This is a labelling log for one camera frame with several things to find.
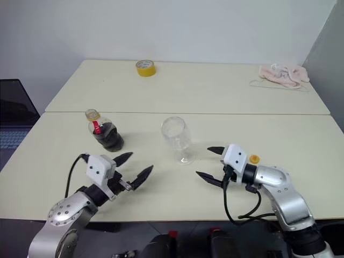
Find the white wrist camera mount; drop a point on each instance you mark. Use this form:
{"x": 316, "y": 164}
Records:
{"x": 236, "y": 157}
{"x": 98, "y": 166}

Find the yellow tape roll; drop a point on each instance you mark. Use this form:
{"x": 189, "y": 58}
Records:
{"x": 145, "y": 68}

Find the dark soda bottle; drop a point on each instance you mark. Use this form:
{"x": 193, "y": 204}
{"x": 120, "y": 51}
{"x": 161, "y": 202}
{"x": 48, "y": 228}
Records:
{"x": 110, "y": 137}

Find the dark rounded shape red top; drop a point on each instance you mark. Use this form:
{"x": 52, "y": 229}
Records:
{"x": 221, "y": 244}
{"x": 161, "y": 245}

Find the clear wine glass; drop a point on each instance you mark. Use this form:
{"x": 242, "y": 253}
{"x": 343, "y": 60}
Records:
{"x": 178, "y": 139}

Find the yellow bottle cap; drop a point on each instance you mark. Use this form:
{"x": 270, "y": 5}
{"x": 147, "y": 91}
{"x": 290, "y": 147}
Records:
{"x": 254, "y": 159}

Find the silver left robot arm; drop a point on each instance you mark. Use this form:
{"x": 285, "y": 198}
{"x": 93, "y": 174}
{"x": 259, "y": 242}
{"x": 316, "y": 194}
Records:
{"x": 64, "y": 212}

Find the pink cloth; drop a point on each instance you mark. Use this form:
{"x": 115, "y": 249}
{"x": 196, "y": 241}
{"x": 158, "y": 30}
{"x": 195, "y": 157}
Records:
{"x": 285, "y": 74}

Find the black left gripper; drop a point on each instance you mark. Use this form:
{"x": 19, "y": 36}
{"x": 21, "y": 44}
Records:
{"x": 117, "y": 185}

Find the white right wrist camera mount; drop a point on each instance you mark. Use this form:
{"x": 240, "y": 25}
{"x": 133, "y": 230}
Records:
{"x": 236, "y": 157}

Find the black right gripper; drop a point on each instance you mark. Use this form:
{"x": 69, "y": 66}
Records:
{"x": 232, "y": 178}

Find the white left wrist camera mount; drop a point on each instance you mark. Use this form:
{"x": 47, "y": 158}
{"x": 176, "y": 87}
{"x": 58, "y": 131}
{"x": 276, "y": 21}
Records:
{"x": 98, "y": 166}

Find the dark laptop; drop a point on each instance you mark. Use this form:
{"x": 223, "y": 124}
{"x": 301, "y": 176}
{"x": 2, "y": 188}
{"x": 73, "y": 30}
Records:
{"x": 13, "y": 110}

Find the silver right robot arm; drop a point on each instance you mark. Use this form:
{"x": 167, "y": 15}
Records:
{"x": 290, "y": 201}

